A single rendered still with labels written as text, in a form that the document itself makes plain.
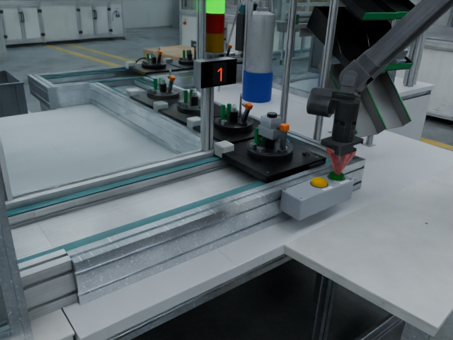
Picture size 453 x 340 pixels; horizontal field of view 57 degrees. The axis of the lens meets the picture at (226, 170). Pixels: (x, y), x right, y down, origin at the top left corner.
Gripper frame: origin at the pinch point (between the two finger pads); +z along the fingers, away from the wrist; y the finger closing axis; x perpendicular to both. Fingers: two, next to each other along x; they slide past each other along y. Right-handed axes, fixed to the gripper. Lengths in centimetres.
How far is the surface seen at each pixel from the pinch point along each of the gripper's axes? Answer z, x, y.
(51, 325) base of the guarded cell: 12, -2, 77
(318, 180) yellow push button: 0.9, -0.3, 7.3
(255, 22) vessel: -27, -99, -56
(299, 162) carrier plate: 1.1, -11.4, 2.6
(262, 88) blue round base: 4, -94, -59
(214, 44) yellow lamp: -30.4, -31.6, 18.8
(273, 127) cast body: -8.0, -19.7, 6.0
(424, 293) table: 12.3, 34.0, 11.8
